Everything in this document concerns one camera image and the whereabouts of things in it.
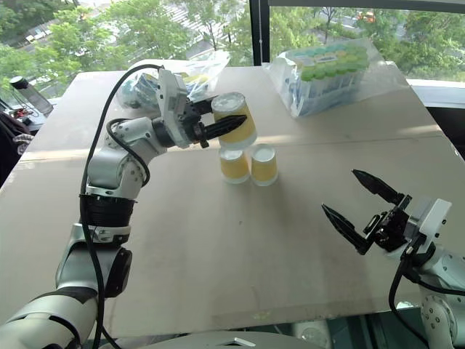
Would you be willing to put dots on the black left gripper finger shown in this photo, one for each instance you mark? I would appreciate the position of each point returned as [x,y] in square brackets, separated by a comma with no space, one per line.
[225,126]
[204,105]

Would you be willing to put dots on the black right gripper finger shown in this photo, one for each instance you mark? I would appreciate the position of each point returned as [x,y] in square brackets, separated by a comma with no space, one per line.
[345,226]
[378,186]

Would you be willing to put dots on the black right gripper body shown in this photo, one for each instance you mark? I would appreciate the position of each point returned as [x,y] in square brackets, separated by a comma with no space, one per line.
[392,227]

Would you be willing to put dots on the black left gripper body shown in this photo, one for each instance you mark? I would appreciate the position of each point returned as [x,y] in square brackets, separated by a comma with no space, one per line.
[192,120]

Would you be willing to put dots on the yellow paper cup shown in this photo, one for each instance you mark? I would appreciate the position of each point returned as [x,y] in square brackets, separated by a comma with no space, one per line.
[236,136]
[264,165]
[234,167]

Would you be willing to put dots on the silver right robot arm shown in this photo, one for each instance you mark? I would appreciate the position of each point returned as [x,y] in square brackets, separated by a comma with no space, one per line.
[447,269]

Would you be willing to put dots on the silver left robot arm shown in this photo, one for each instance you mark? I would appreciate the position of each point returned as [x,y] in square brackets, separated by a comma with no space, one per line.
[109,163]

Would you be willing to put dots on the clear bag with blue packs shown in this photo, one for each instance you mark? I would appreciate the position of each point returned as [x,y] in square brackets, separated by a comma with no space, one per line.
[145,85]

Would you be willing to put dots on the green capped tube pack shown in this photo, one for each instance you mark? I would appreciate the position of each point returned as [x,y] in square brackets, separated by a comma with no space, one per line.
[327,72]

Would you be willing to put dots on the clear bottle with black cap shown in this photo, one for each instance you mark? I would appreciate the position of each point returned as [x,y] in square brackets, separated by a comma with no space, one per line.
[32,95]

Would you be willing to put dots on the dark cloth bundle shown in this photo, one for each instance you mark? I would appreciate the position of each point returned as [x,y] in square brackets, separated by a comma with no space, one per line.
[10,141]

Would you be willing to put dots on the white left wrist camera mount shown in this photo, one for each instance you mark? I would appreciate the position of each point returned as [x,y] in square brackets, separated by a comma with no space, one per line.
[174,109]

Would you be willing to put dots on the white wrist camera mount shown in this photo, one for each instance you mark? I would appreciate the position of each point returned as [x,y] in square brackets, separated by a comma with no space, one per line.
[174,109]
[437,214]

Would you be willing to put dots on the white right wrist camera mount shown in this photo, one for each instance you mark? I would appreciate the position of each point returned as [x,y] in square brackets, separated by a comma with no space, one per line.
[437,214]

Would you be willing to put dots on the black window frame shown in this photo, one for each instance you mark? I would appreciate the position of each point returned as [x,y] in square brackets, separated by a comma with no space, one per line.
[259,32]

